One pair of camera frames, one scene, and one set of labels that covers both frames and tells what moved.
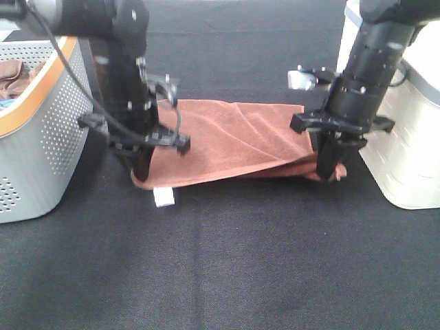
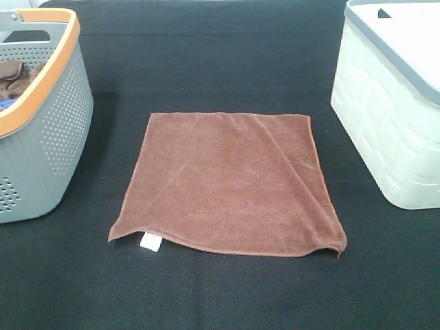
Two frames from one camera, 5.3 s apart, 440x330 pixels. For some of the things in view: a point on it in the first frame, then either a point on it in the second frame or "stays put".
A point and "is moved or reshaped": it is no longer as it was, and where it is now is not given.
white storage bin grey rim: [405, 162] stays put
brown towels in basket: [14, 77] stays put
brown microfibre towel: [238, 139] is moved or reshaped
